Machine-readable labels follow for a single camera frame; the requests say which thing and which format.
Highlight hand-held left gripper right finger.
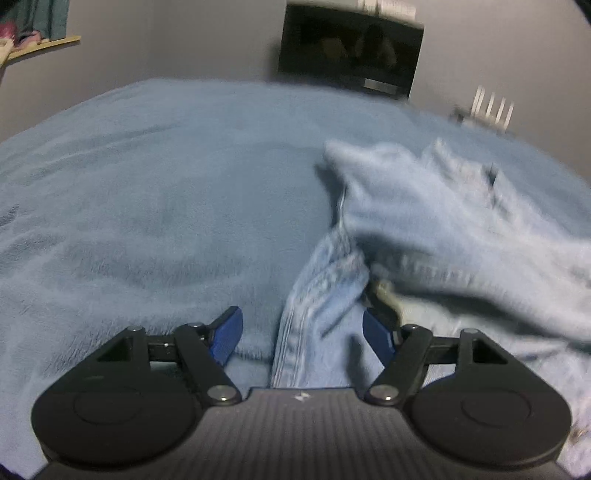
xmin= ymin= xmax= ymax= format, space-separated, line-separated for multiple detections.
xmin=362 ymin=309 xmax=511 ymax=408

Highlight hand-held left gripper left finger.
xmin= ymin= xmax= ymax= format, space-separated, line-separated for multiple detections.
xmin=97 ymin=306 xmax=245 ymax=408

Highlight light blue denim jeans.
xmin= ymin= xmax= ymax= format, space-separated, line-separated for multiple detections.
xmin=270 ymin=138 xmax=591 ymax=476

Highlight blue fleece blanket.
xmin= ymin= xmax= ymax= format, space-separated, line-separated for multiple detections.
xmin=0 ymin=78 xmax=591 ymax=478

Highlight white router with antennas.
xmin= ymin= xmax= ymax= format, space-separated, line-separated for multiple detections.
xmin=450 ymin=85 xmax=516 ymax=134

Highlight black flat screen television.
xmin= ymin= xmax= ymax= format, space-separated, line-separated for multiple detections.
xmin=278 ymin=2 xmax=426 ymax=99

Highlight white items above television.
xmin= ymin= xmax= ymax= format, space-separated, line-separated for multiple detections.
xmin=358 ymin=0 xmax=419 ymax=20

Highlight pink cloth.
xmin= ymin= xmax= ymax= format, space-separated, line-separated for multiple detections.
xmin=0 ymin=21 xmax=43 ymax=48

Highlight teal hanging cloth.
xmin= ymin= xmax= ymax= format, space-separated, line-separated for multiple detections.
xmin=17 ymin=0 xmax=70 ymax=41

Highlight wooden wall shelf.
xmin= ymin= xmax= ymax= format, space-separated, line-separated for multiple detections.
xmin=0 ymin=35 xmax=82 ymax=66

